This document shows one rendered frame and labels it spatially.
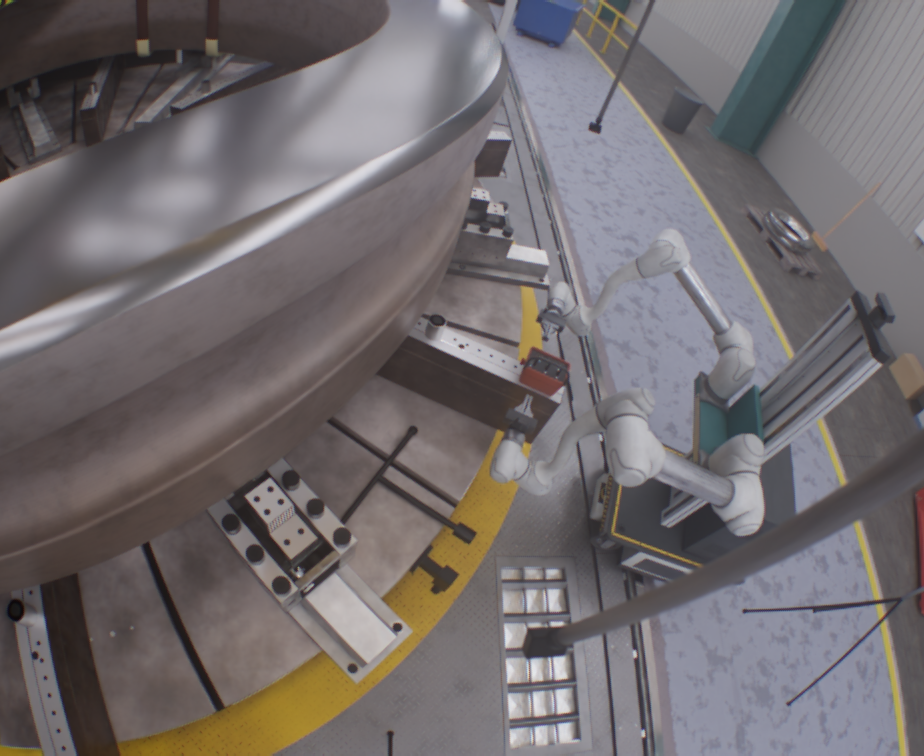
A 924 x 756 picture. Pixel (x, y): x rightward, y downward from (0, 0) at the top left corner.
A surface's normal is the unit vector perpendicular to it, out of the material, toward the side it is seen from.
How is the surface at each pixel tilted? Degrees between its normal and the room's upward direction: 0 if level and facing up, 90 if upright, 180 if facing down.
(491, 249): 90
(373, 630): 0
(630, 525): 0
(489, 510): 0
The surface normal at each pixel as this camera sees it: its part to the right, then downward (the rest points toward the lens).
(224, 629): 0.25, -0.58
